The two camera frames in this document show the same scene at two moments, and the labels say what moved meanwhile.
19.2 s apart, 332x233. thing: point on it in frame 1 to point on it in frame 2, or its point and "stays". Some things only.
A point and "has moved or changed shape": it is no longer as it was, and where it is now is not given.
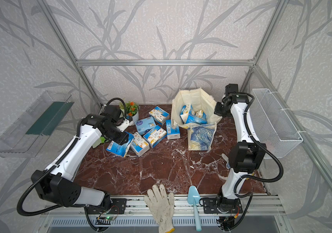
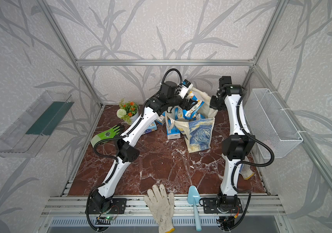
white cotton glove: x=161 y=207 stays
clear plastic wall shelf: x=23 y=138 stays
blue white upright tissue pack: x=172 y=133 stays
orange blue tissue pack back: x=159 y=115 stays
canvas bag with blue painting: x=200 y=136 has moved or changed shape
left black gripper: x=123 y=138 to x=185 y=102
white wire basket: x=273 y=127 stays
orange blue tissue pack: x=139 y=144 to x=191 y=112
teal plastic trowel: x=193 y=198 stays
